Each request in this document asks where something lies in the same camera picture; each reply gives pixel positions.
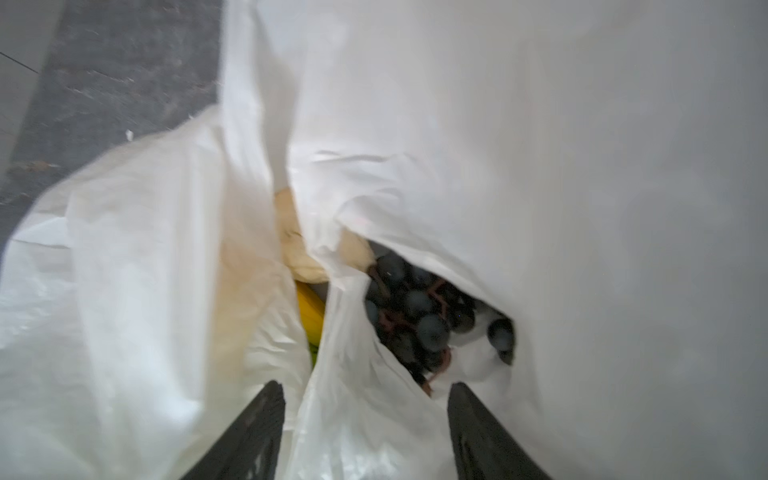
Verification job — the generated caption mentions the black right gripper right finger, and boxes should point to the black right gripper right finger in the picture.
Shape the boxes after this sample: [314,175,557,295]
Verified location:
[447,382,551,480]

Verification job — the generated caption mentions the white plastic bag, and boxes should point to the white plastic bag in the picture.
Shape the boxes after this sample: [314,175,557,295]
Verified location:
[1,1,767,479]

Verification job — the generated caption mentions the yellow fake fruit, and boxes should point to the yellow fake fruit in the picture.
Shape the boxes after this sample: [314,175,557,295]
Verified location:
[295,282,325,349]

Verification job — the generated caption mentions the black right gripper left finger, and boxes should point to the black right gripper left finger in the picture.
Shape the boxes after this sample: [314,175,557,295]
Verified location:
[181,380,286,480]

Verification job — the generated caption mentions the beige fake fruit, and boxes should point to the beige fake fruit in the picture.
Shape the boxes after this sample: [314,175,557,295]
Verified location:
[274,187,375,284]

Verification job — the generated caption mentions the dark purple fake grapes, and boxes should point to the dark purple fake grapes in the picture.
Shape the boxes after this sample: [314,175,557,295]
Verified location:
[364,244,518,397]

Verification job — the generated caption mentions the green fake fruit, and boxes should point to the green fake fruit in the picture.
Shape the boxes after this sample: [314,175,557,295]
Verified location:
[309,344,318,366]

